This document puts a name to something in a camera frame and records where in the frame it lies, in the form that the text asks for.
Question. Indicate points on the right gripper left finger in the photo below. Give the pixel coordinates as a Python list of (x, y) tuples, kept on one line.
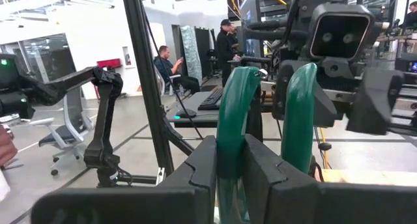
[(202, 172)]

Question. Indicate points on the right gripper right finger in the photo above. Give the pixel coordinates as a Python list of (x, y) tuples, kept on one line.
[(264, 175)]

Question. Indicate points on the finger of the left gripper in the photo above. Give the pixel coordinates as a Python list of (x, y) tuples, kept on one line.
[(325, 115), (374, 103)]

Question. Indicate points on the black computer mouse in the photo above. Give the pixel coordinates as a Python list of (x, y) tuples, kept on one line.
[(185, 113)]

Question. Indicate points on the black desk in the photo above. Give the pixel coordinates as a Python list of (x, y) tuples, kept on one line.
[(192, 103)]

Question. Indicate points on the black keyboard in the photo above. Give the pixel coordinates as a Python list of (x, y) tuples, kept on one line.
[(211, 100)]

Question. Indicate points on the person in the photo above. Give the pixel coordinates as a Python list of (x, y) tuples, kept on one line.
[(166, 67), (224, 48), (411, 19)]

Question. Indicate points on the black desk monitor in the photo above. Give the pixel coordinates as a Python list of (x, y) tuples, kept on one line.
[(249, 19)]

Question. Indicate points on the grey patterned panel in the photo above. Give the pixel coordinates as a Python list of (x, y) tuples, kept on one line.
[(190, 51)]

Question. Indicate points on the white grey office chair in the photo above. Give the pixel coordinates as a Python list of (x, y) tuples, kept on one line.
[(60, 137)]

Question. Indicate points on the person's hand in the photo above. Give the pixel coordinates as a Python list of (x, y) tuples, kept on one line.
[(6, 146)]

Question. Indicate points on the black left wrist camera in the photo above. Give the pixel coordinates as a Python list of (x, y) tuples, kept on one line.
[(342, 35)]

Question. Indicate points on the black aluminium table frame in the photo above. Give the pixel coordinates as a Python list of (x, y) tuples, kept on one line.
[(143, 54)]

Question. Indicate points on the white wall box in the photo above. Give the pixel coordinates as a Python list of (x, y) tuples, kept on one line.
[(127, 56)]

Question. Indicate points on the red wall sign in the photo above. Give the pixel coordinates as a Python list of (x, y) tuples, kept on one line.
[(109, 63)]

